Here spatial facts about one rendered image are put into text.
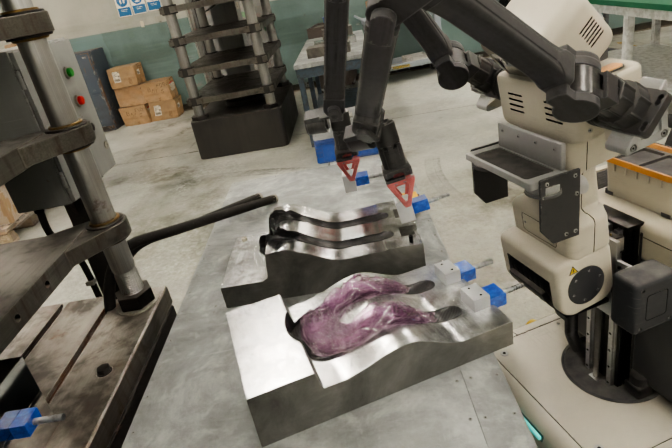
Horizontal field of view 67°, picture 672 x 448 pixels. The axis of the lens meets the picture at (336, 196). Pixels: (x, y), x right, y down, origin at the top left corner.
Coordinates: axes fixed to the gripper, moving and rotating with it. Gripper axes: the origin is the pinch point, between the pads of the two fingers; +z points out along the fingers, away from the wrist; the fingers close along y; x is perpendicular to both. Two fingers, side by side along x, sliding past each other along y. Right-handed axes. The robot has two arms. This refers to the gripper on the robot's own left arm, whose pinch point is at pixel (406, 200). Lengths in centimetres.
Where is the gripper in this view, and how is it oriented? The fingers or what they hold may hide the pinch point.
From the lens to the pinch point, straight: 123.8
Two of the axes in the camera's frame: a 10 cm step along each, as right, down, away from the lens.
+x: 9.5, -3.1, -1.0
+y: -0.1, 2.7, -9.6
